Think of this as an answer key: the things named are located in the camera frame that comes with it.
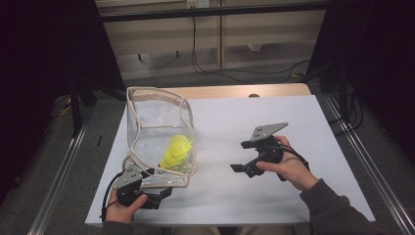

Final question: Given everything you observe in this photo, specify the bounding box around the left hand-held gripper black cable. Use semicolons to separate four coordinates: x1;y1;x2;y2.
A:
100;170;126;224

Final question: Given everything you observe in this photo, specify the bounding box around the clear plastic bag beige trim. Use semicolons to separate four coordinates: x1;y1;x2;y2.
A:
121;86;198;190

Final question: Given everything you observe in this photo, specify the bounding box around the black horizontal bar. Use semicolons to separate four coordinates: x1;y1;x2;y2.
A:
97;2;331;24

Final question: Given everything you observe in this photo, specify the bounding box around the black floor cable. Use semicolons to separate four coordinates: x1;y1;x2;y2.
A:
328;92;365;136

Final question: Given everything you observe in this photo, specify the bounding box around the hand-held gripper black cable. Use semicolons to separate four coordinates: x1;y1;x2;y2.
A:
260;143;311;182
100;170;126;224

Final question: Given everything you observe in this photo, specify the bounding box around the black metal stand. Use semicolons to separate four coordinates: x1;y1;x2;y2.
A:
306;60;350;114
67;76;128;138

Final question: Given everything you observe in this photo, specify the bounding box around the person's left hand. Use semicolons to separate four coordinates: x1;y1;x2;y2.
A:
105;189;150;224

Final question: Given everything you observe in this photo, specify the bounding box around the aluminium floor rail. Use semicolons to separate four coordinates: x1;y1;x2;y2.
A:
27;123;89;235
324;94;415;235

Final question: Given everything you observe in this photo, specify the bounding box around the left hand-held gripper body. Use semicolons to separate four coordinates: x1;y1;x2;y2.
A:
113;163;162;211

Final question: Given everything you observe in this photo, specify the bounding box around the long black hanging cable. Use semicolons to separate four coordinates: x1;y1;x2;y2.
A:
190;16;311;84

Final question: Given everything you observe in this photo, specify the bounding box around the light wooden cabinet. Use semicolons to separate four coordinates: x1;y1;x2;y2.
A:
96;0;327;81

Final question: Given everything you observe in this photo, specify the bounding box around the person's right hand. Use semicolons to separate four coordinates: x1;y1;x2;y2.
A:
255;135;320;193

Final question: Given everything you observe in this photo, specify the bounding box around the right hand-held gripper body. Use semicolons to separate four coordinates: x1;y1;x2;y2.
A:
243;121;290;179

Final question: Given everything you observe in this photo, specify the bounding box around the dark curtain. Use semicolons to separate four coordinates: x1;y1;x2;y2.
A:
306;0;415;161
0;0;126;204

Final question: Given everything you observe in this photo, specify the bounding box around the right hand-held gripper black cable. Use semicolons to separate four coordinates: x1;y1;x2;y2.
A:
260;143;311;182

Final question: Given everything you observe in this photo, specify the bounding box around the white power outlet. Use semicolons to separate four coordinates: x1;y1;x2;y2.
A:
186;0;210;9

